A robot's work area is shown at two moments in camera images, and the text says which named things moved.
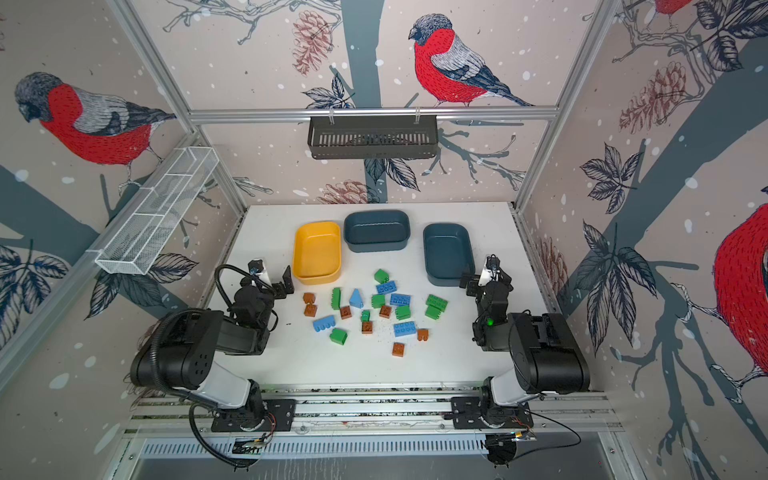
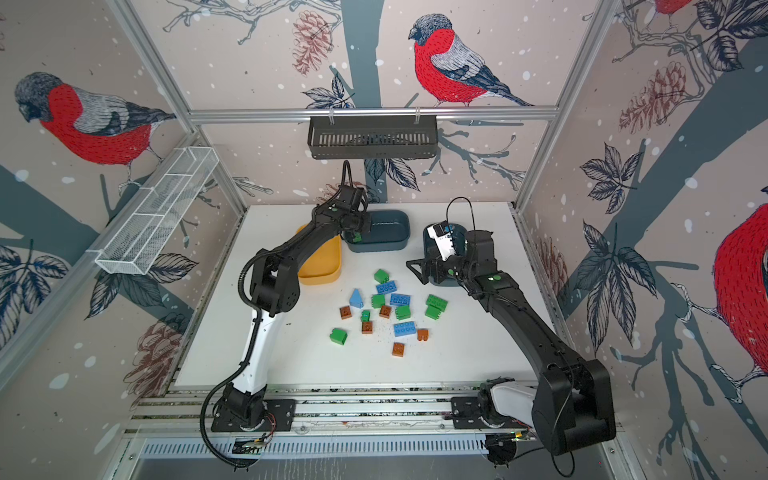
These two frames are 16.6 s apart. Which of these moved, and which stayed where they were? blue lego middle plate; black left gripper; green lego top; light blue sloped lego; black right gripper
Moved: black right gripper; black left gripper
Stayed: blue lego middle plate; green lego top; light blue sloped lego
